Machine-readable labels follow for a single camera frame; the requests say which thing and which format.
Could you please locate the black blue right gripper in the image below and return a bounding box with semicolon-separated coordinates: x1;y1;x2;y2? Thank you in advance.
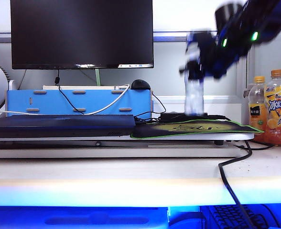
179;22;251;81

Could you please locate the clear mineral water bottle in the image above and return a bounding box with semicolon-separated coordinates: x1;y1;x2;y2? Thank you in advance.
184;31;205;115

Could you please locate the black green-edged mouse pad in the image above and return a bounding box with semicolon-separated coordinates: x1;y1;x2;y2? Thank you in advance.
130;118;265;140

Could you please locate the blue wooden desk organizer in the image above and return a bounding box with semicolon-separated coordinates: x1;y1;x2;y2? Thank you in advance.
6;85;154;118

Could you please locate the black power adapter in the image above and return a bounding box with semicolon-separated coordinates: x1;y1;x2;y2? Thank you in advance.
160;112;232;122

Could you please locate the black mouse cable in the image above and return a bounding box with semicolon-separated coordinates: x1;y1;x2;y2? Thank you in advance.
133;91;167;125

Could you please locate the thin black monitor cable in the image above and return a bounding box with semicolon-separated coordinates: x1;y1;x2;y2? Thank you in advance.
54;69;86;115

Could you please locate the white cable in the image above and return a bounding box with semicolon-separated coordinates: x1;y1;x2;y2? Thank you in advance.
0;83;131;116

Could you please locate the white desk riser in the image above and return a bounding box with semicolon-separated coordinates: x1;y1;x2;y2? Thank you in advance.
0;132;255;159

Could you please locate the grey partition frame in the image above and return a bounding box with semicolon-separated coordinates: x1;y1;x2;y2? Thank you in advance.
0;31;255;98

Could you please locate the black keyboard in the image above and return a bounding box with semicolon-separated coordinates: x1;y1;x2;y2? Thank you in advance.
199;204;279;229

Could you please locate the blue keyboard tray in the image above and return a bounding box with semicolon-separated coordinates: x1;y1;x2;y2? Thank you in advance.
0;206;169;229

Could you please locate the black computer mouse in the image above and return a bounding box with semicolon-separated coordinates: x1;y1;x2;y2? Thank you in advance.
130;79;151;91

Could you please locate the black closed laptop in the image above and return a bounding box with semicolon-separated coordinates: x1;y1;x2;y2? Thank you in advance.
0;114;136;139

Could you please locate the large iced tea bottle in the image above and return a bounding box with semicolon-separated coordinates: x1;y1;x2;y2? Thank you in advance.
263;69;281;147

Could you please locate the thin black desk cable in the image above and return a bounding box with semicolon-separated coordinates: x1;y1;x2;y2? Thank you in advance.
236;140;274;151

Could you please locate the small orange juice bottle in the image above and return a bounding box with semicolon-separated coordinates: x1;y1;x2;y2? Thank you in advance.
248;76;268;137

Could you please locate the black computer monitor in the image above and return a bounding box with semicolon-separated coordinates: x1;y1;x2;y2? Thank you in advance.
10;0;155;71

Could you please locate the thick black power cable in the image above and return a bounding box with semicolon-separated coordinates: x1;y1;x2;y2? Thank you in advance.
218;139;261;229

